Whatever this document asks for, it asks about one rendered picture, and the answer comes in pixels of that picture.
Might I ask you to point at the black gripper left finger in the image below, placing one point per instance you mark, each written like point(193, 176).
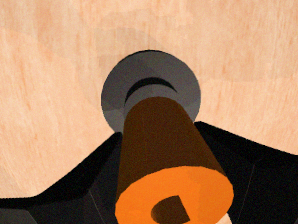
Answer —
point(87, 195)

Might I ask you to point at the orange knob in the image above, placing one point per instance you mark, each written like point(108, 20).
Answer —
point(168, 175)

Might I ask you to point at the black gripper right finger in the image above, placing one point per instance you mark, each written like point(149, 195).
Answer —
point(264, 179)

